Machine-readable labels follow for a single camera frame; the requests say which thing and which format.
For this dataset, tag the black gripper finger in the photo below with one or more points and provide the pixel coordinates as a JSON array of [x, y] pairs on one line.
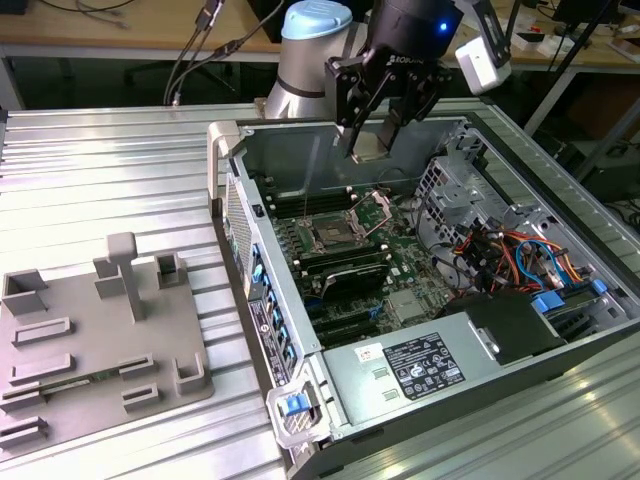
[[350, 95], [425, 95]]

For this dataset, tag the silver CPU chip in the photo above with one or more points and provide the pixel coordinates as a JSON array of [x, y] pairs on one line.
[[370, 150]]

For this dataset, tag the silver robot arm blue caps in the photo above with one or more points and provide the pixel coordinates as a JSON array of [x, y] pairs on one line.
[[305, 60]]

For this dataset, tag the black RAM slot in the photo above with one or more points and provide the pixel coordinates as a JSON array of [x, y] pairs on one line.
[[340, 252], [310, 207], [310, 195], [345, 265]]

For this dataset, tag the CPU socket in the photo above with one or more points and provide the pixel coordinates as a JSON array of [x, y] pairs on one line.
[[332, 235]]

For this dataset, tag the black expansion slot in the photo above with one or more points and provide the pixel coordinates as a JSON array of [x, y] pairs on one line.
[[345, 322]]

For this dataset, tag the open PC case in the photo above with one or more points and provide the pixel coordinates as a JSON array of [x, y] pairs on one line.
[[300, 150]]

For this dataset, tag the perforated metal drive cage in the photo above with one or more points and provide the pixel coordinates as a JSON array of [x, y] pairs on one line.
[[450, 190]]

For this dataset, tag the thin locking lever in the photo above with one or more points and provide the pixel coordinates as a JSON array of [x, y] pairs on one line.
[[305, 207]]

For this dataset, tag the small white box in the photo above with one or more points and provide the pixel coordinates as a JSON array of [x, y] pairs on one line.
[[550, 45]]

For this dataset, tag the black monitor stand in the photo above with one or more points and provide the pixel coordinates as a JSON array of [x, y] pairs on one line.
[[580, 10]]

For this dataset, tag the green motherboard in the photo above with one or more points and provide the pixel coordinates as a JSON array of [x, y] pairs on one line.
[[410, 265]]

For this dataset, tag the black expansion card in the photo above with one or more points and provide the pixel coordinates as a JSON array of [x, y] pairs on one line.
[[355, 280]]

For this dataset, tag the black box under desk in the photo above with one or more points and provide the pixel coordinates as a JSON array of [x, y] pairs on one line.
[[615, 175]]

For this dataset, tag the silver chipset heatsink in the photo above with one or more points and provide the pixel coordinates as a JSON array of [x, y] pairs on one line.
[[404, 305]]

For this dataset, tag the wooden desk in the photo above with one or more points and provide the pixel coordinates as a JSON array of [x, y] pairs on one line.
[[125, 30]]

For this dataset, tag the blue disk carrier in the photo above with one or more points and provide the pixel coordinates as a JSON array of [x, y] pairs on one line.
[[547, 302]]

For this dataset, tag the black plastic shroud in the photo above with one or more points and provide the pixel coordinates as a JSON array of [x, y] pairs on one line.
[[510, 325]]

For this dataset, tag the silver power supply unit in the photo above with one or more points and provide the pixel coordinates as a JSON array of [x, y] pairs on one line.
[[360, 390]]

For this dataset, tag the blue case latch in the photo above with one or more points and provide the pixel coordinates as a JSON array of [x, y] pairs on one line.
[[292, 405]]

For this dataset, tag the grey parts rack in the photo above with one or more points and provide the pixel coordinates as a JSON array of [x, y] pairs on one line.
[[100, 340]]

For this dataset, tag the green RAM stick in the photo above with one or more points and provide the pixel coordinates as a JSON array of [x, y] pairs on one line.
[[75, 382]]

